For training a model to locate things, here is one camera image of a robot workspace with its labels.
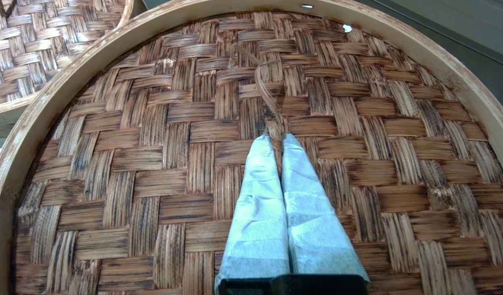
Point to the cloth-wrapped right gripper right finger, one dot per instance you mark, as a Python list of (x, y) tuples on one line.
[(313, 221)]

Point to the dark woven bamboo lid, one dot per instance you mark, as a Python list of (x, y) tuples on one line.
[(153, 164)]

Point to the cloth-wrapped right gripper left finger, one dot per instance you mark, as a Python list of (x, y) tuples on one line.
[(259, 213)]

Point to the light woven bamboo steamer lid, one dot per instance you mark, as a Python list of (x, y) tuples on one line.
[(38, 41)]

